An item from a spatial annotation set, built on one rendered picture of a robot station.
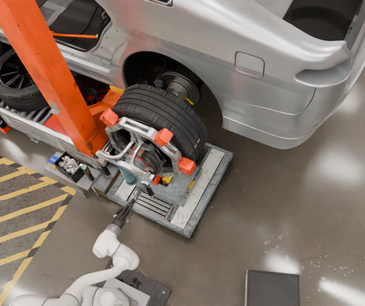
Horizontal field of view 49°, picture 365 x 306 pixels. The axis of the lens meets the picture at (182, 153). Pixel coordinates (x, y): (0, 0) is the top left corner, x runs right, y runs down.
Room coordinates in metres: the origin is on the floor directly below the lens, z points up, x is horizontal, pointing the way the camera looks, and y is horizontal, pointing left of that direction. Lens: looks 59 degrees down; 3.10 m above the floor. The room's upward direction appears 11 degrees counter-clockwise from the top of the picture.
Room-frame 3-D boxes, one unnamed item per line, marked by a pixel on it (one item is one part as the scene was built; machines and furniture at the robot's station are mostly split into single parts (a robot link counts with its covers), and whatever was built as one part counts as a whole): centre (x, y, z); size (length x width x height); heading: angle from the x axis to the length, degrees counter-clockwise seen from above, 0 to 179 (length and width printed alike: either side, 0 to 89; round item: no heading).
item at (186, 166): (1.23, -0.01, 0.85); 0.09 x 0.08 x 0.07; 53
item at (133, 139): (1.38, 0.39, 1.03); 0.19 x 0.18 x 0.11; 143
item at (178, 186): (1.55, 0.14, 0.32); 0.40 x 0.30 x 0.28; 53
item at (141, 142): (1.26, 0.24, 1.03); 0.19 x 0.18 x 0.11; 143
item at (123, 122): (1.42, 0.24, 0.85); 0.54 x 0.07 x 0.54; 53
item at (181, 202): (1.57, 0.16, 0.13); 0.50 x 0.36 x 0.10; 53
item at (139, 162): (1.36, 0.28, 0.85); 0.21 x 0.14 x 0.14; 143
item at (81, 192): (1.62, 0.89, 0.21); 0.10 x 0.10 x 0.42; 53
